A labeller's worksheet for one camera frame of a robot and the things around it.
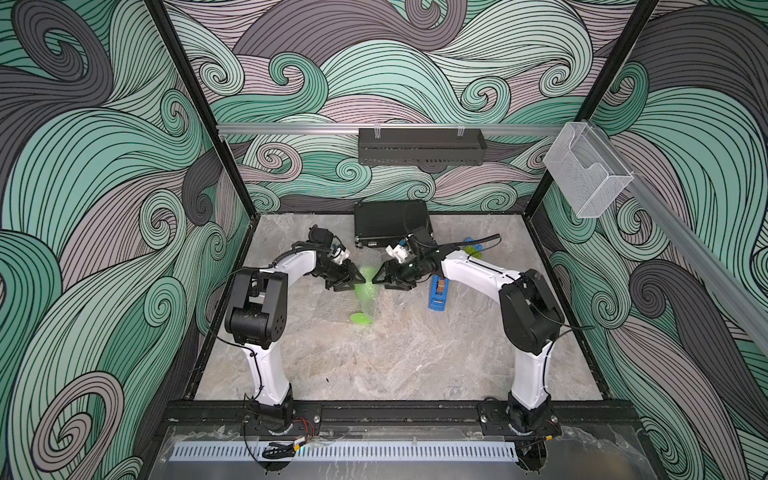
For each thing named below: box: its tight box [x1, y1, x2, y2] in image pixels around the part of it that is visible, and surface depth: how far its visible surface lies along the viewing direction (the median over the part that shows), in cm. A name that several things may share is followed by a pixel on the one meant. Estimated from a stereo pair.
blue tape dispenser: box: [428, 274, 450, 312], surface depth 96 cm
